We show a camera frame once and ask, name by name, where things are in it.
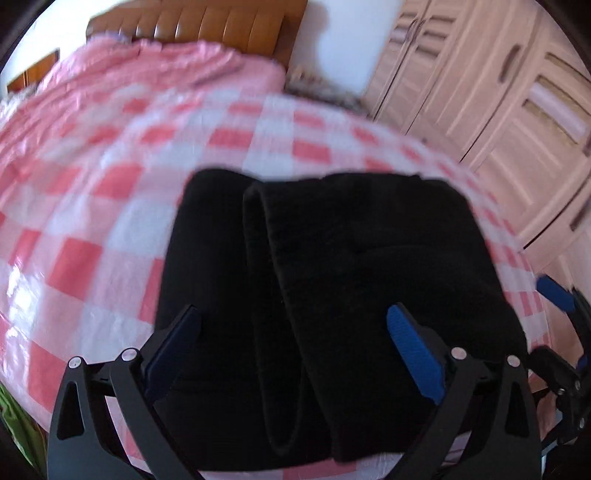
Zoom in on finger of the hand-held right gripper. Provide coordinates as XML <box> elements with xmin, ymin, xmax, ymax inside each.
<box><xmin>526</xmin><ymin>346</ymin><xmax>591</xmax><ymax>445</ymax></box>
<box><xmin>536</xmin><ymin>274</ymin><xmax>591</xmax><ymax>334</ymax></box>

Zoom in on wooden headboard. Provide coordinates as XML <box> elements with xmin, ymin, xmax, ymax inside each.
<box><xmin>87</xmin><ymin>0</ymin><xmax>309</xmax><ymax>71</ymax></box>

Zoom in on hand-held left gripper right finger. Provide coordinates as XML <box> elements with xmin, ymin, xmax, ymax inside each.
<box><xmin>385</xmin><ymin>302</ymin><xmax>543</xmax><ymax>480</ymax></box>

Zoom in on wooden nightstand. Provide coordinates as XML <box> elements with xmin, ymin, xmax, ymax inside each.
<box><xmin>6</xmin><ymin>48</ymin><xmax>61</xmax><ymax>94</ymax></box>

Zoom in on pink quilt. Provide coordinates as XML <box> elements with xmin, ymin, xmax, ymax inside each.
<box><xmin>0</xmin><ymin>37</ymin><xmax>288</xmax><ymax>155</ymax></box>

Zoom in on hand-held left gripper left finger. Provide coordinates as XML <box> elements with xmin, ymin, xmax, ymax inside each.
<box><xmin>46</xmin><ymin>305</ymin><xmax>204</xmax><ymax>480</ymax></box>

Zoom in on black pants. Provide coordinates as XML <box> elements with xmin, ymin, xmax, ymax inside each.
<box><xmin>154</xmin><ymin>168</ymin><xmax>530</xmax><ymax>464</ymax></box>

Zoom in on beige wardrobe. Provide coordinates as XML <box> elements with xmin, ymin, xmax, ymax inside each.
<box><xmin>362</xmin><ymin>0</ymin><xmax>591</xmax><ymax>280</ymax></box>

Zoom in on pink checked bed sheet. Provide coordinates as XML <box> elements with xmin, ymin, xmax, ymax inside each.
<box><xmin>0</xmin><ymin>88</ymin><xmax>551</xmax><ymax>480</ymax></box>

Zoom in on grey patterned cloth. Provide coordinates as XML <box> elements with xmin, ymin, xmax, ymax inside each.
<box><xmin>284</xmin><ymin>69</ymin><xmax>369</xmax><ymax>112</ymax></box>

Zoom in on green cloth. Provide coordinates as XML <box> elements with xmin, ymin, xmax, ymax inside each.
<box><xmin>0</xmin><ymin>387</ymin><xmax>48</xmax><ymax>480</ymax></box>

